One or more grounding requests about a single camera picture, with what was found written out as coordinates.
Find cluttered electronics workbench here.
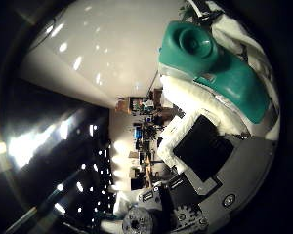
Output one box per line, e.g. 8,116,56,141
129,118,162,191

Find cluttered shelf unit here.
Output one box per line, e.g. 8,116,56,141
116,96,164,115

